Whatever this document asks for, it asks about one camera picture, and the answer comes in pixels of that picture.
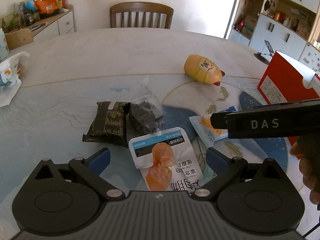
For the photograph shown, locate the white side cabinet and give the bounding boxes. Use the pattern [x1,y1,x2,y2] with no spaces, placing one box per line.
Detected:
[4,4,75,51]

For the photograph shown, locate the phone stand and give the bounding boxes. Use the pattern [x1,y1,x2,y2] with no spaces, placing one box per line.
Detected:
[254,40,274,65]

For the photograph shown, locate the black snack packet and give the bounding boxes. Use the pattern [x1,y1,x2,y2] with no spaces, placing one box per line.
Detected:
[82,101,131,148]

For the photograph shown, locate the far wooden chair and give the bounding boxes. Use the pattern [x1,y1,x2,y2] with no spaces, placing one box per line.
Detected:
[110,2,174,29]

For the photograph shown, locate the white wall cabinets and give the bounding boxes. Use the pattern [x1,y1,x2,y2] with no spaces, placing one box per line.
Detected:
[225,0,319,73]

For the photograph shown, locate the blue white snack packet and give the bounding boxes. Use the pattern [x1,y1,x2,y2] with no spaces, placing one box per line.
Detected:
[189,114,228,148]

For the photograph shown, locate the person right hand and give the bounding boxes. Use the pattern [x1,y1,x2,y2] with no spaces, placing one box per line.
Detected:
[290,142,319,205]

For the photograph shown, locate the yellow pig toy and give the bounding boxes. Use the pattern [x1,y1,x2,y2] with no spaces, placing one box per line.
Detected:
[184,54,225,86]

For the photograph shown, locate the crumpled white tissue pack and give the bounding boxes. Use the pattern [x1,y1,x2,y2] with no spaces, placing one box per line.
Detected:
[0,51,30,107]

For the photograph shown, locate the red cardboard box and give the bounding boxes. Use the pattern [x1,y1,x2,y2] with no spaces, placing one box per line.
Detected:
[258,51,319,104]

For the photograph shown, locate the chicken breast snack packet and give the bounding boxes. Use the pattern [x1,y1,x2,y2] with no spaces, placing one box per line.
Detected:
[129,127,204,192]

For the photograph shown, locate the clear bag dark contents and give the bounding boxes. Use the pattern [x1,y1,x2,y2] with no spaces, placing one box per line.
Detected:
[129,85,165,136]

